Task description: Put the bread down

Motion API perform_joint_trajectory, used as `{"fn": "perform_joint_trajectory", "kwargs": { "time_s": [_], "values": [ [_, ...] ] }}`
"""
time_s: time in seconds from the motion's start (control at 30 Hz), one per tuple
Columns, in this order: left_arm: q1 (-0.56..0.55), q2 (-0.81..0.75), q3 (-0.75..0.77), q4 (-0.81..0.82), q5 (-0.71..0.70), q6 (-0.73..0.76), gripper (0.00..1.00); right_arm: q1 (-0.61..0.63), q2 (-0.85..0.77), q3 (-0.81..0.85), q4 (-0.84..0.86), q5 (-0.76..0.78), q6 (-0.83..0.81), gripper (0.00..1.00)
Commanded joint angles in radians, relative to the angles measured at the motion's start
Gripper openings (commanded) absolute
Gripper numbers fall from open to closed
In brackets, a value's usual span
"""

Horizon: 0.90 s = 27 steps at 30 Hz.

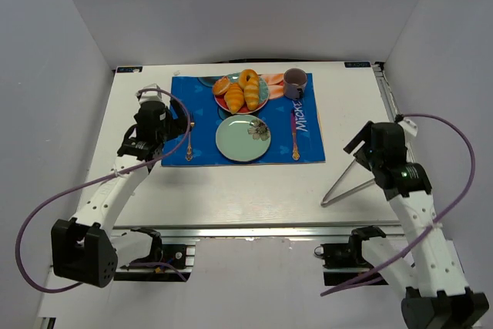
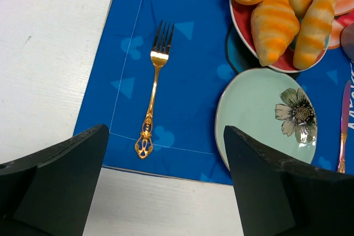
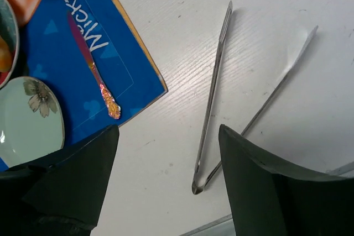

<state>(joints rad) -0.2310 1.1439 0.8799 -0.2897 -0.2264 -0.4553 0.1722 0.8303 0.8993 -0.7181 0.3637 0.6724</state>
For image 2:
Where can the purple mug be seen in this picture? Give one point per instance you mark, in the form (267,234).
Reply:
(347,41)

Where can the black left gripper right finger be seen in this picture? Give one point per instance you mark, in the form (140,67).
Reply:
(279,195)

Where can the gold iridescent knife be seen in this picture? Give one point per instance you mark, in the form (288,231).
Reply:
(344,125)

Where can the red rimmed bread plate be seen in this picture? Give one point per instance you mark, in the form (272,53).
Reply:
(243,26)

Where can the blue patterned placemat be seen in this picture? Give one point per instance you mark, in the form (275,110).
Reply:
(206,54)

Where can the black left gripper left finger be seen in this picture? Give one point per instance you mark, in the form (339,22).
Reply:
(49,192)

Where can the striped croissant bread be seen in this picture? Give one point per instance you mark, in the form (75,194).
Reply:
(273,27)

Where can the gold ornate fork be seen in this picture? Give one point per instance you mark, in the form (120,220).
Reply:
(159,56)

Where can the striped bread roll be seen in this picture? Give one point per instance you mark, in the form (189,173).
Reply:
(315,27)

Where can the light green flower plate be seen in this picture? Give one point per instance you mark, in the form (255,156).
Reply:
(270,107)

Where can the pink orange coaster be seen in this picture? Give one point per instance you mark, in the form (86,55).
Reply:
(343,18)

